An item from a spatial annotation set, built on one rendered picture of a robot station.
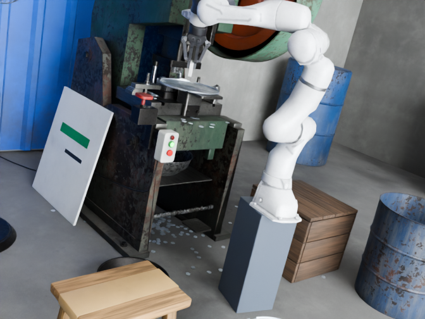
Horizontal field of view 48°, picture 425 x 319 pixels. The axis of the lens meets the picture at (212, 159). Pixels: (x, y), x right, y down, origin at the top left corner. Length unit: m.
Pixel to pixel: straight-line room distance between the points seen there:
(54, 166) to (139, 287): 1.36
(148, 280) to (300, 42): 0.94
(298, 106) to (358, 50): 3.84
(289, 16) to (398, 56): 3.65
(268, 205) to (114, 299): 0.75
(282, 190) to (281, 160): 0.12
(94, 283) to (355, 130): 4.42
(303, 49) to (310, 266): 1.15
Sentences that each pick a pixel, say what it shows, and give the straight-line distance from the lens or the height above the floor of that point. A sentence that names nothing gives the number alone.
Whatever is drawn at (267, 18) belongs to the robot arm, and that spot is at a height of 1.16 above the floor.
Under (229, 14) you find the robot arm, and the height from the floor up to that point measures 1.15.
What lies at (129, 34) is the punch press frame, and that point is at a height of 0.95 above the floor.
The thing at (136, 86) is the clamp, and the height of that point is 0.74.
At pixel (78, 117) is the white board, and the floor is 0.48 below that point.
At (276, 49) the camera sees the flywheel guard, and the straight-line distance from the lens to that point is 2.47.
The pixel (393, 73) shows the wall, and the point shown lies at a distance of 5.40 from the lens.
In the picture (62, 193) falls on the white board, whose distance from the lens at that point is 2.63.
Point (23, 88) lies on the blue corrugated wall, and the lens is 3.31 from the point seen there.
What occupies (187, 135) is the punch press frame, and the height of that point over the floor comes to 0.58.
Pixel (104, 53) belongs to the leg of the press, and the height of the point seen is 0.84.
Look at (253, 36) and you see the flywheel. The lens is 2.51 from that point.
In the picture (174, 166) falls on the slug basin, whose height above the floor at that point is 0.39.
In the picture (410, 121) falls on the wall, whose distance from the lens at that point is 5.29.
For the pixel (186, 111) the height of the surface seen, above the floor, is 0.67.
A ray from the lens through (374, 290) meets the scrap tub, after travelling 2.44.
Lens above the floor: 1.16
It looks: 17 degrees down
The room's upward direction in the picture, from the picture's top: 12 degrees clockwise
